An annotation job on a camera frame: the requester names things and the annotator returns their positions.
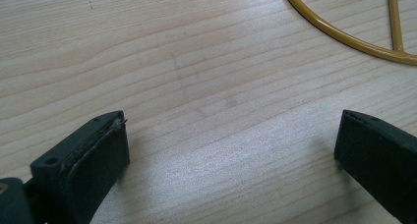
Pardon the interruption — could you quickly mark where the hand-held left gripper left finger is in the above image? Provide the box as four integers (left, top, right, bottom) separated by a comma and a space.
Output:
30, 110, 131, 224

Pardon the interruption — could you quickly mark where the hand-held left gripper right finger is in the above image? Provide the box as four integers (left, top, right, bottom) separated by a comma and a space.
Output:
333, 109, 417, 224

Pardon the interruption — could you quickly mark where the gold metal wire rack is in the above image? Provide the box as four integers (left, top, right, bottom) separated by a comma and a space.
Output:
280, 0, 417, 67

